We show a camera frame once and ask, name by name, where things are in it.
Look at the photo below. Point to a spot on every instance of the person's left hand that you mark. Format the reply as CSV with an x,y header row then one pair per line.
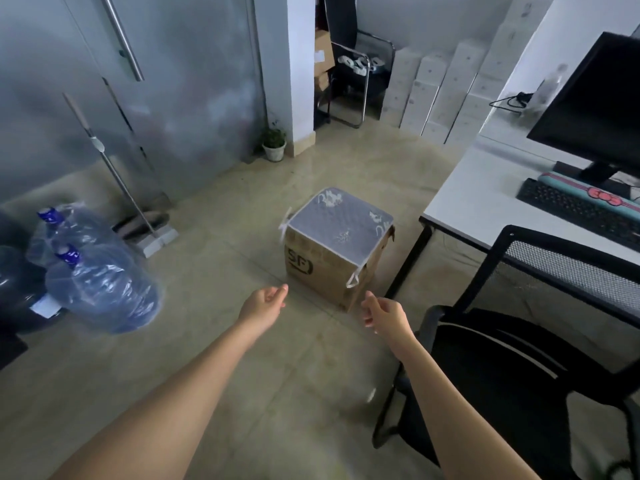
x,y
262,309

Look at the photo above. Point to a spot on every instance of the teal wrist rest pink bow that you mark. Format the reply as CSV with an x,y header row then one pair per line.
x,y
575,187

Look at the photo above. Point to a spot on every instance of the chrome frame black chair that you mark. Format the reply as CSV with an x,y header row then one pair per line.
x,y
355,84

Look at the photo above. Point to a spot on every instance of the potted plant in white pot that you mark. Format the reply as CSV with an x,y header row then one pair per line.
x,y
274,144

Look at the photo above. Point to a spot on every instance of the blue quilted cushion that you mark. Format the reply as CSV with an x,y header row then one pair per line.
x,y
340,224

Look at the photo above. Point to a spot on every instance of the stack of white boxes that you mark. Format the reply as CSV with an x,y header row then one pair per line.
x,y
450,89

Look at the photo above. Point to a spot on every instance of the clear plastic bottle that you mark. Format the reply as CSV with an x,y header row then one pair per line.
x,y
550,87

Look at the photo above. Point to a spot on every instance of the black mesh chair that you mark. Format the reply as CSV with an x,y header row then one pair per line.
x,y
490,364

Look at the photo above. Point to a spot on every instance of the black keyboard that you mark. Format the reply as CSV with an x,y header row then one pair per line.
x,y
575,209

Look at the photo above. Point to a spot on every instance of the black bag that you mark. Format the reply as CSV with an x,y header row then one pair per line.
x,y
20,289

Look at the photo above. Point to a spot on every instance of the blue water jug in plastic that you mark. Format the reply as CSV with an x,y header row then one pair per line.
x,y
105,289
75,229

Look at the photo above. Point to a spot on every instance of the person's right forearm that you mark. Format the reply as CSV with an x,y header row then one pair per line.
x,y
455,419

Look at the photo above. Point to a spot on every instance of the person's right hand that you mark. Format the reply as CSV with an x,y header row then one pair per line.
x,y
390,319

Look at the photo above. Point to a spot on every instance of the black computer monitor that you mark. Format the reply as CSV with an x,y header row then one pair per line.
x,y
595,104

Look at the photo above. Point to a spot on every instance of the stacked cardboard boxes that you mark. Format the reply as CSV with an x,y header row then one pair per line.
x,y
322,54

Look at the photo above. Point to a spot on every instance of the brown cardboard box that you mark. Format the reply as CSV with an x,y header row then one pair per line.
x,y
320,274

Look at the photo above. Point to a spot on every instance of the person's left forearm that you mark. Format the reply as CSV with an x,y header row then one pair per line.
x,y
165,409

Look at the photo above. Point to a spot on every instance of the black metal desk frame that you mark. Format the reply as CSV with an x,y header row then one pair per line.
x,y
407,264

